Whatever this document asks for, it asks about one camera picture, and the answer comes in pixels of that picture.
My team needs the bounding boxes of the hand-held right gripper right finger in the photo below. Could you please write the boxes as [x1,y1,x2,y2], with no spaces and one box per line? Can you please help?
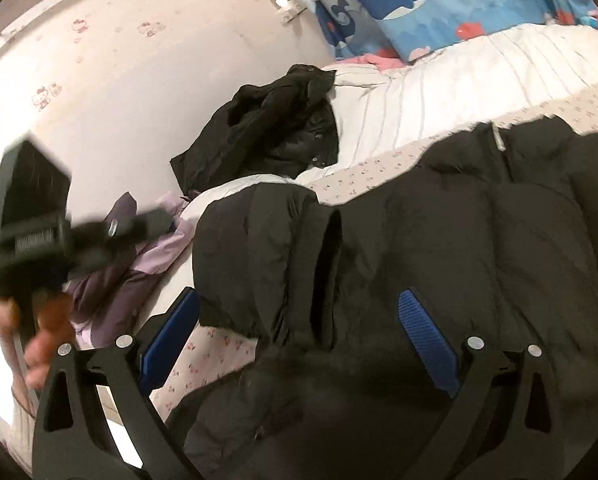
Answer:
[396,287,572,480]

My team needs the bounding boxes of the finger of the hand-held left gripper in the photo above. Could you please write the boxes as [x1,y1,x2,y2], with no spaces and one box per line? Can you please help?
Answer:
[71,209,173,272]

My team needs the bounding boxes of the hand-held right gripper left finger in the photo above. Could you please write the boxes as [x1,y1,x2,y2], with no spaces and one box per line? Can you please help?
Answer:
[31,287,202,480]

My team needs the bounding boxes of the large black puffer jacket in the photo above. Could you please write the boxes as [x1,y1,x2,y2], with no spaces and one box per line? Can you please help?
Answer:
[166,115,598,480]

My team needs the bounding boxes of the person's left hand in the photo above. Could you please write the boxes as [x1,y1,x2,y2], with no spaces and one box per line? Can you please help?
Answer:
[0,294,76,390]

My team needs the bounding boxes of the purple garment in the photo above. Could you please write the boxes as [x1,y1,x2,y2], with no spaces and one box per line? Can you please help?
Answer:
[64,190,196,351]

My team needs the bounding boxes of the crumpled black jacket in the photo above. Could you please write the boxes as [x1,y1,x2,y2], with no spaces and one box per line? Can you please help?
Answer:
[170,63,341,196]

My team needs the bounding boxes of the white duvet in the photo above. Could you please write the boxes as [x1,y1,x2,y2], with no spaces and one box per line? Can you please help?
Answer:
[144,25,598,341]

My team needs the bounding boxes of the light pink cloth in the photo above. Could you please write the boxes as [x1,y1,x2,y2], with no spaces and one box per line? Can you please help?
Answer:
[338,52,406,74]

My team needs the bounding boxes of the wall socket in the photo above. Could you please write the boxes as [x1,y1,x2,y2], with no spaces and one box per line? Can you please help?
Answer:
[271,0,308,24]

